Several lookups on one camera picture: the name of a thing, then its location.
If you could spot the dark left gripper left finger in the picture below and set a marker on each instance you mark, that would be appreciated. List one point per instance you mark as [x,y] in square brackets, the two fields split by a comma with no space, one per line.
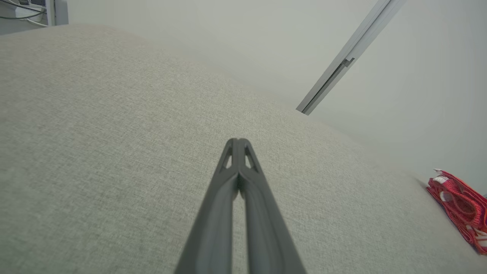
[213,228]

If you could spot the grey equipment panel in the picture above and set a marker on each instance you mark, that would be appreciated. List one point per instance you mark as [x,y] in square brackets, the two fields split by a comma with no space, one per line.
[57,11]

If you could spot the grey partition post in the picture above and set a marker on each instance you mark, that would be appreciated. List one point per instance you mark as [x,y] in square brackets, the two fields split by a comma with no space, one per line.
[350,53]

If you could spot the red white basketball jersey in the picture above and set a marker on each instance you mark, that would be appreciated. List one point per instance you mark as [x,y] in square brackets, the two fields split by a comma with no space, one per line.
[462,205]

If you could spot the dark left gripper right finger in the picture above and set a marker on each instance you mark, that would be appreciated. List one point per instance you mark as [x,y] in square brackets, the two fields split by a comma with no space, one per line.
[266,228]

